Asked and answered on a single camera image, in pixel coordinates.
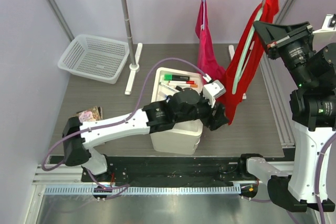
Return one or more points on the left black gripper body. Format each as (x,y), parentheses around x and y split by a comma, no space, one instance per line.
(204,111)

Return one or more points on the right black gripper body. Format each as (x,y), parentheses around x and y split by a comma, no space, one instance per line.
(294,54)

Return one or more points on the mint green hanger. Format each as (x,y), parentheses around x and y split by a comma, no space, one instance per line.
(241,68)

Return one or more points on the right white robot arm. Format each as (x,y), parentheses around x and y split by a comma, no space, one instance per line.
(313,113)

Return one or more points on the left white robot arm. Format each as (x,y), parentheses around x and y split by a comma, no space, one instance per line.
(81,138)

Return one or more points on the pink t shirt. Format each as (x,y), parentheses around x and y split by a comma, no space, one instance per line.
(206,57)

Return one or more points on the white foam box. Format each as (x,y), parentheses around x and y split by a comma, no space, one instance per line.
(184,137)

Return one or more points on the red whiteboard marker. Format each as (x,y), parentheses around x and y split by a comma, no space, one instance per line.
(182,82)

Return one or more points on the green capped white marker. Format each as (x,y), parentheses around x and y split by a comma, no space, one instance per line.
(167,87)

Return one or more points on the green highlighter marker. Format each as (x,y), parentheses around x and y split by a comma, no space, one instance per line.
(173,77)

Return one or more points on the pink illustrated book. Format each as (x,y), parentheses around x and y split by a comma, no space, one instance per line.
(90,115)

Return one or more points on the white plastic basket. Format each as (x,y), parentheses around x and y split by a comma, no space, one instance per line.
(96,58)

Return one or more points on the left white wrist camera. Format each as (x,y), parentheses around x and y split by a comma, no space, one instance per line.
(212,90)

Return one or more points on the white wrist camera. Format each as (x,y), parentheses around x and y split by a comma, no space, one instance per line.
(328,26)
(212,90)

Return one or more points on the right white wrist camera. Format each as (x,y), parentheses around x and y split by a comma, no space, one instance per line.
(328,26)

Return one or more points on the blue wire hanger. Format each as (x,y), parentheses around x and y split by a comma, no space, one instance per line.
(203,17)

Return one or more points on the white slotted cable duct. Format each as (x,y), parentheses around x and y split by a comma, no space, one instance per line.
(92,190)

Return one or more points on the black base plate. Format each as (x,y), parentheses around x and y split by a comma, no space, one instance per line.
(175,172)

